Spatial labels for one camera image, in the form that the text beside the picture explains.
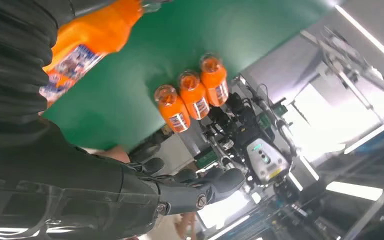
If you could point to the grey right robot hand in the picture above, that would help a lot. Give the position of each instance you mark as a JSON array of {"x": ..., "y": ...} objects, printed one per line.
[{"x": 53, "y": 185}]

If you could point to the black background humanoid robot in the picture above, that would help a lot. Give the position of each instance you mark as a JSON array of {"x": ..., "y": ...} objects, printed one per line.
[{"x": 265, "y": 159}]

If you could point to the person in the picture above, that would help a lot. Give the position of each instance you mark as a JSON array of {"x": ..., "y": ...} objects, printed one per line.
[{"x": 112, "y": 154}]

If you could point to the white metal frame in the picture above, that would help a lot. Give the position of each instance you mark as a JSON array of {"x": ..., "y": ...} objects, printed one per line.
[{"x": 344, "y": 56}]

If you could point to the green table mat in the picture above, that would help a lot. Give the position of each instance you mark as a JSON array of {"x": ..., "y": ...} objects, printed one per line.
[{"x": 178, "y": 36}]

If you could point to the white wall light strip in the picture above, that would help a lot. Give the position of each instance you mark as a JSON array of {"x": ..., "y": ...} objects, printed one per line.
[{"x": 371, "y": 38}]

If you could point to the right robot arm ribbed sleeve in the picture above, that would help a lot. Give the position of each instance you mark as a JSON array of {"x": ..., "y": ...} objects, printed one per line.
[{"x": 10, "y": 59}]

